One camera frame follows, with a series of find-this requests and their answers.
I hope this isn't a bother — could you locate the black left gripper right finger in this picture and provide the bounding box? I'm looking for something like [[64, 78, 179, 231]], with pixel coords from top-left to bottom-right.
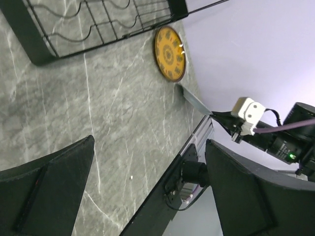
[[205, 139, 315, 236]]

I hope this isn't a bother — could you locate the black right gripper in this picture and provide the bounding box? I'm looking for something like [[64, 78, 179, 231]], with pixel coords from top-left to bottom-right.
[[211, 112, 305, 164]]

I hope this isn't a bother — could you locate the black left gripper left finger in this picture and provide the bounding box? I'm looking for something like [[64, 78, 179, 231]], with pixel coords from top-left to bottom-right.
[[0, 135, 95, 236]]

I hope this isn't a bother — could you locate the pale blue scalloped plate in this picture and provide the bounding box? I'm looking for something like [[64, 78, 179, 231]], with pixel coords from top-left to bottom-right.
[[176, 83, 213, 116]]

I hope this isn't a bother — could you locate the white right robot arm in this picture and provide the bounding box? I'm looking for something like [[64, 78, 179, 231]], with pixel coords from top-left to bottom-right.
[[211, 102, 315, 182]]

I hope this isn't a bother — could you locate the yellow patterned glass plate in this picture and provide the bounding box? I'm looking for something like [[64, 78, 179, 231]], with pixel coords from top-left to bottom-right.
[[154, 26, 187, 83]]

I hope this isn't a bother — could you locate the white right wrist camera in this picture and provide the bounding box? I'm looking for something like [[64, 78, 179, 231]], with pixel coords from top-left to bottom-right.
[[231, 97, 266, 136]]

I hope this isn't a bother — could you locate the black wire dish rack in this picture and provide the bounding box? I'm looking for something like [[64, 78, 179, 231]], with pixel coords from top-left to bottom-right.
[[0, 0, 229, 66]]

